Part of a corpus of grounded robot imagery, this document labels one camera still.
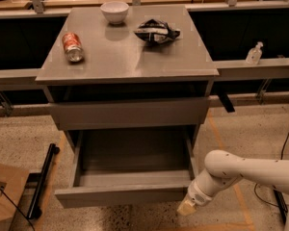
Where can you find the white ceramic bowl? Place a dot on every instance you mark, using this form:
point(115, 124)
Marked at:
point(115, 12)

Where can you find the grey drawer cabinet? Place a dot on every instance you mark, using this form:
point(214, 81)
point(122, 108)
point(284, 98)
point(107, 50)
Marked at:
point(119, 66)

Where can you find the black right floor bar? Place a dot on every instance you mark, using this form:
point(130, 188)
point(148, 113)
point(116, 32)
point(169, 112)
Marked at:
point(281, 205)

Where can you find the black floor bar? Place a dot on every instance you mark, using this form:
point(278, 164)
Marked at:
point(281, 205)
point(39, 179)

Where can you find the black bracket under rail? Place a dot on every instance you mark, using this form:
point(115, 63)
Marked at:
point(226, 101)

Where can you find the cardboard box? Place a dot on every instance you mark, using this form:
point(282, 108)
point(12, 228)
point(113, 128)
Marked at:
point(12, 185)

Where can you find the clear sanitizer bottle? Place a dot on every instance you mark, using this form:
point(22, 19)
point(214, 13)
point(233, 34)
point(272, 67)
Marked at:
point(255, 54)

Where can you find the red soda can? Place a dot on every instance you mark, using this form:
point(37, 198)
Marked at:
point(73, 47)

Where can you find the grey drawer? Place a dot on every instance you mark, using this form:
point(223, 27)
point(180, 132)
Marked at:
point(129, 166)
point(129, 113)

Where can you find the grey metal rail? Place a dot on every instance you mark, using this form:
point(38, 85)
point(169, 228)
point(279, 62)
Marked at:
point(25, 79)

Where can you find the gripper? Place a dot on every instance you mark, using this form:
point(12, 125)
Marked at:
point(198, 195)

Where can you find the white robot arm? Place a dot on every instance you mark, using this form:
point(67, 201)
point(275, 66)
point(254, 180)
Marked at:
point(223, 169)

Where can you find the black left floor bar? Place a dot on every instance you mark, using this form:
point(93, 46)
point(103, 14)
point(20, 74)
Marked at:
point(39, 179)

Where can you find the crumpled black chip bag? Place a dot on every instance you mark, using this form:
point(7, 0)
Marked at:
point(156, 31)

